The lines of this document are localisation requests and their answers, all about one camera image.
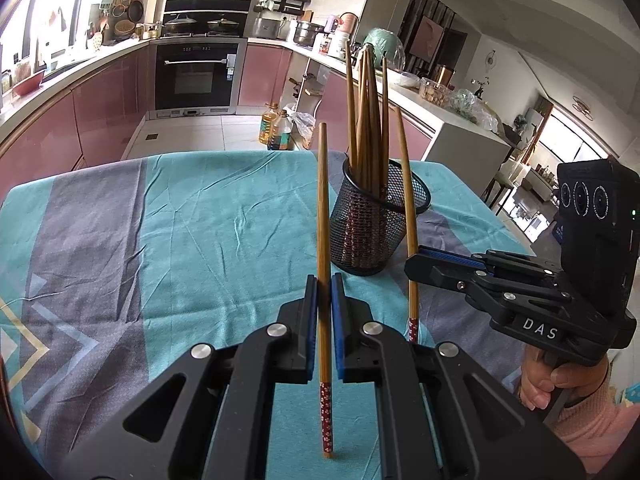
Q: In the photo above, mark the built-in black oven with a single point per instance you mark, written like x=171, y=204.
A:
x=195, y=75

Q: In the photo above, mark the black cooking pot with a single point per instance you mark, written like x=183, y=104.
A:
x=221, y=25

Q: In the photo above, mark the pink kitchen appliance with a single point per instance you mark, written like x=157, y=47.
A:
x=346, y=30

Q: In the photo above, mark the kitchen window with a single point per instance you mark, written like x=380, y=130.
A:
x=30, y=10

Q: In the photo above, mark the black range hood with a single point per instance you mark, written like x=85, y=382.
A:
x=205, y=6

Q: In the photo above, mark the red bowl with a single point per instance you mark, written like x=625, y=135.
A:
x=27, y=84

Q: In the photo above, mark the round ceiling lamp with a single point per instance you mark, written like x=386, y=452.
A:
x=582, y=107

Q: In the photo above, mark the plastic bag of greens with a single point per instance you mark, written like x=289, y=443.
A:
x=475, y=107

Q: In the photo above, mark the golden canister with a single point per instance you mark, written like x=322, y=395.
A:
x=443, y=75

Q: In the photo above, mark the person's right hand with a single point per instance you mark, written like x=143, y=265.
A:
x=565, y=377

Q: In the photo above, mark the person's right forearm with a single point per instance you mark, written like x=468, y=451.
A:
x=600, y=425

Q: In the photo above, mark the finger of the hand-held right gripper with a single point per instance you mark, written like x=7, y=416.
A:
x=435, y=270
x=450, y=254

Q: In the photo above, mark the yellow cooking oil bottle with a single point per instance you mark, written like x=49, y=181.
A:
x=268, y=127

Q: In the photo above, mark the bunch of wooden chopsticks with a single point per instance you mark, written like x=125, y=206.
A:
x=372, y=110

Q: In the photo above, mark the steel box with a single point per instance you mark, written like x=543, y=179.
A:
x=267, y=27

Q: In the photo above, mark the dark cooking oil bottle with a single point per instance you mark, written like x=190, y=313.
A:
x=281, y=132

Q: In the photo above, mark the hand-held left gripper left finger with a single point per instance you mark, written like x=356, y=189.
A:
x=312, y=320

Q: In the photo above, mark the framed wall picture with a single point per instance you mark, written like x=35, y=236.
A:
x=430, y=35

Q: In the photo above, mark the clear food container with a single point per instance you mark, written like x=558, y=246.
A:
x=434, y=94

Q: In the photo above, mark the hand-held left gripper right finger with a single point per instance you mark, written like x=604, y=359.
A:
x=338, y=330

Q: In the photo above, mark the teal and grey tablecloth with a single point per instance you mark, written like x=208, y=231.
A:
x=175, y=235

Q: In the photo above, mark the steel stock pot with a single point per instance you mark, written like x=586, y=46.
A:
x=306, y=34

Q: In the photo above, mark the clear plastic bag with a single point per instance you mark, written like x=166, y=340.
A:
x=305, y=127

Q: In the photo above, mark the black wok with lid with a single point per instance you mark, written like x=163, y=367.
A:
x=180, y=25

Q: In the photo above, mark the black mesh utensil holder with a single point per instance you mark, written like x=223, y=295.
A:
x=397, y=232

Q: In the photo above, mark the green plastic bag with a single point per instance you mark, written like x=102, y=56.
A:
x=395, y=45

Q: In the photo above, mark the pink kitchen cabinets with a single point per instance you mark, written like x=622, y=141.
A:
x=100, y=110

